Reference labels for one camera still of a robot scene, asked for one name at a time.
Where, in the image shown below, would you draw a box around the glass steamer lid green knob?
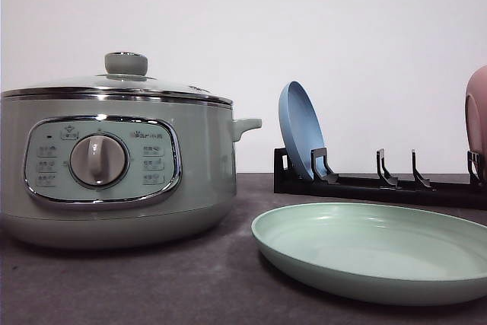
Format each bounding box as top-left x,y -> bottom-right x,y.
1,52 -> 233,107

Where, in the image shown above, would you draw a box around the green plate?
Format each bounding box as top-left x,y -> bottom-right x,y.
251,202 -> 487,305

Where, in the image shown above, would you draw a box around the blue plate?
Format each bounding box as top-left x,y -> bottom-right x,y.
279,81 -> 326,179

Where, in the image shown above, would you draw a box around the green electric steamer pot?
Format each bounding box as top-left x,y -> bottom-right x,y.
1,98 -> 262,250

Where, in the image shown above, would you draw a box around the pink plate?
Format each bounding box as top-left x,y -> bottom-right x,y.
464,65 -> 487,157

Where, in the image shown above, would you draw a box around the black dish rack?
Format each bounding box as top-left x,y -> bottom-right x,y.
274,148 -> 487,210

